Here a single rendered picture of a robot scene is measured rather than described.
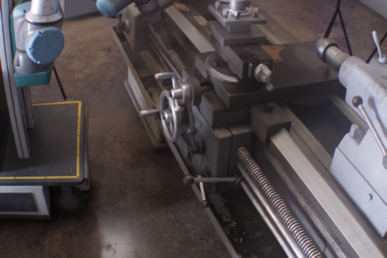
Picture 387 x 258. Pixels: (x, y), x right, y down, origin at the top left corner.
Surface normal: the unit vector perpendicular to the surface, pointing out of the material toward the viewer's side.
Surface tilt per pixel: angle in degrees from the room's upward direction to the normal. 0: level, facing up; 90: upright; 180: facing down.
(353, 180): 90
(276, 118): 0
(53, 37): 95
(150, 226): 0
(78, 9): 90
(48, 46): 95
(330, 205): 36
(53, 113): 0
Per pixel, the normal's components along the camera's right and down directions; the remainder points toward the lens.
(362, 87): -0.92, 0.10
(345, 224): -0.50, -0.58
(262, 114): 0.05, -0.83
